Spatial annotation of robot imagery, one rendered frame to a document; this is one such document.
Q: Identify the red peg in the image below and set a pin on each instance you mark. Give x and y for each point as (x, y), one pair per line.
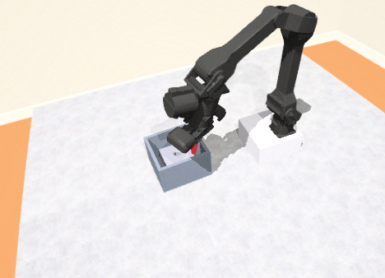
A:
(194, 149)

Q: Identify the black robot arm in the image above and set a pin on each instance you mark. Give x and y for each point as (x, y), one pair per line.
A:
(215, 68)

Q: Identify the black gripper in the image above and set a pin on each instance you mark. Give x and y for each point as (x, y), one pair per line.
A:
(199, 124)

